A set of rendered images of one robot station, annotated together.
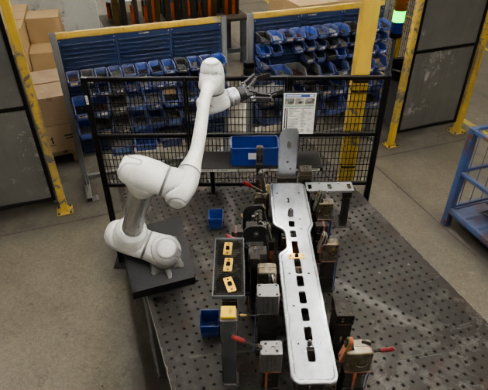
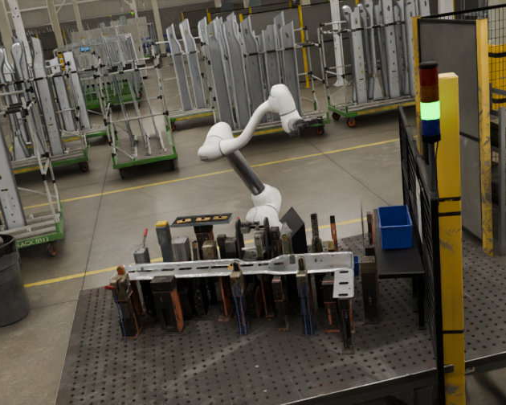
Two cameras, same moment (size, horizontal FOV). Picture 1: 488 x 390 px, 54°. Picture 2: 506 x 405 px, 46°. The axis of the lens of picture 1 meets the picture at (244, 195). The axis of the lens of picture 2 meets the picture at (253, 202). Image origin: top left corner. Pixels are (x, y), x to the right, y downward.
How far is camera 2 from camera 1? 4.10 m
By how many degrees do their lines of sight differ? 89
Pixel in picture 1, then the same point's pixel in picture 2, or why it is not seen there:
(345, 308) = (159, 279)
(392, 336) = (172, 362)
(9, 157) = (467, 182)
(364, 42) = not seen: hidden behind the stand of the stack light
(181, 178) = (208, 143)
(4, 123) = (468, 148)
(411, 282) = (235, 387)
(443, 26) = not seen: outside the picture
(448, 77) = not seen: outside the picture
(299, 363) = (130, 267)
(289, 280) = (205, 263)
